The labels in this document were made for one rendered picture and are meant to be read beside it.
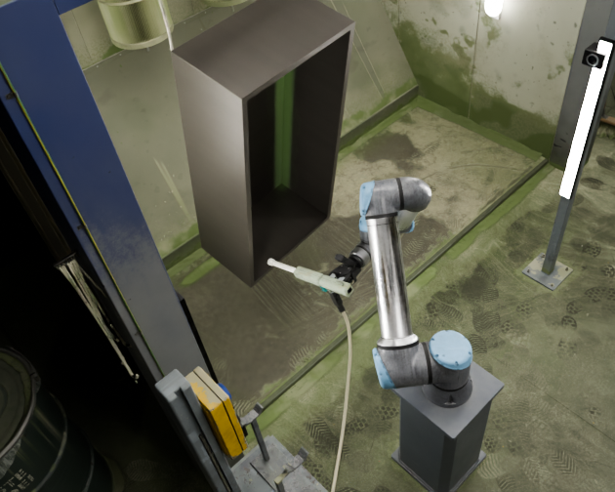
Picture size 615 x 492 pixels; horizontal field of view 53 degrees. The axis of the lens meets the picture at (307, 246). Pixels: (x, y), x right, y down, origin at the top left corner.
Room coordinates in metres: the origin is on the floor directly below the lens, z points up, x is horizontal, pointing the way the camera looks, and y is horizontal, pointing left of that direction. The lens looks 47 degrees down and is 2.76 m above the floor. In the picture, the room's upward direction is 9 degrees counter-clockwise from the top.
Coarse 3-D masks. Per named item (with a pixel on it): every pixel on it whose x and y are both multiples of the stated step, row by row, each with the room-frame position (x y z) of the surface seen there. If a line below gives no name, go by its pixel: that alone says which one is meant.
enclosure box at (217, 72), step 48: (288, 0) 2.29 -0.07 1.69; (192, 48) 2.02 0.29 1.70; (240, 48) 2.02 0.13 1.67; (288, 48) 2.01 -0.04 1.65; (336, 48) 2.23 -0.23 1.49; (192, 96) 1.96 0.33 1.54; (240, 96) 1.77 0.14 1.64; (288, 96) 2.47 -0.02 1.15; (336, 96) 2.25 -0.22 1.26; (192, 144) 2.04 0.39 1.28; (240, 144) 1.80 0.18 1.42; (288, 144) 2.51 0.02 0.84; (336, 144) 2.24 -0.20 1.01; (240, 192) 1.85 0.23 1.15; (288, 192) 2.52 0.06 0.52; (240, 240) 1.92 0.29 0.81; (288, 240) 2.20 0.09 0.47
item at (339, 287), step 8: (272, 264) 1.91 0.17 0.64; (280, 264) 1.89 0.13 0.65; (296, 272) 1.79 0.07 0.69; (304, 272) 1.77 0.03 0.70; (312, 272) 1.76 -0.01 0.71; (304, 280) 1.76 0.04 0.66; (312, 280) 1.72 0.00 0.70; (320, 280) 1.70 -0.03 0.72; (328, 280) 1.68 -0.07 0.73; (336, 280) 1.67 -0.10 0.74; (328, 288) 1.66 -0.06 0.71; (336, 288) 1.63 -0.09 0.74; (344, 288) 1.61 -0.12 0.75; (336, 296) 1.67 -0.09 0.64; (336, 304) 1.66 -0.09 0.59
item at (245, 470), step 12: (276, 444) 0.95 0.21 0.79; (252, 456) 0.93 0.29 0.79; (288, 456) 0.91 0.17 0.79; (240, 468) 0.89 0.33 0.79; (252, 468) 0.89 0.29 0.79; (300, 468) 0.86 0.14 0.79; (240, 480) 0.85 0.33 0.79; (252, 480) 0.84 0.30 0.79; (264, 480) 0.84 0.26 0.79; (312, 480) 0.81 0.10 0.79
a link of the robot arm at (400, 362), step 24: (360, 192) 1.60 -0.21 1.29; (384, 192) 1.55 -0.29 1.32; (384, 216) 1.49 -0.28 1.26; (384, 240) 1.44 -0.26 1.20; (384, 264) 1.38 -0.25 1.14; (384, 288) 1.33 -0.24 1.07; (384, 312) 1.28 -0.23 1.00; (408, 312) 1.27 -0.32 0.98; (384, 336) 1.23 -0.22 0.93; (408, 336) 1.21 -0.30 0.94; (384, 360) 1.15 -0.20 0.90; (408, 360) 1.13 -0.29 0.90; (384, 384) 1.09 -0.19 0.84; (408, 384) 1.09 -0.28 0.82
